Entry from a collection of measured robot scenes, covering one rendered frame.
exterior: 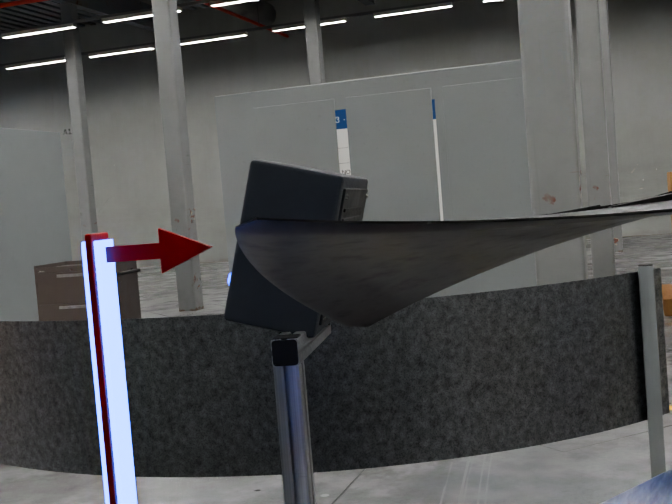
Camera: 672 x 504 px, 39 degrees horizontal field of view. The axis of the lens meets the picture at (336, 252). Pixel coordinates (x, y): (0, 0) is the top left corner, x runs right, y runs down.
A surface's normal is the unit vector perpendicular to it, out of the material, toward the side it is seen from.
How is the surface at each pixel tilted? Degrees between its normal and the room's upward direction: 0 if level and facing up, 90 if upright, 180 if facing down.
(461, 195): 90
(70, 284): 90
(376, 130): 90
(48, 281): 90
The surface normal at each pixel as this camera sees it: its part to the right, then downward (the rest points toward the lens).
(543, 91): -0.30, 0.07
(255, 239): -0.03, 0.97
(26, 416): -0.53, 0.09
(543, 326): 0.37, 0.02
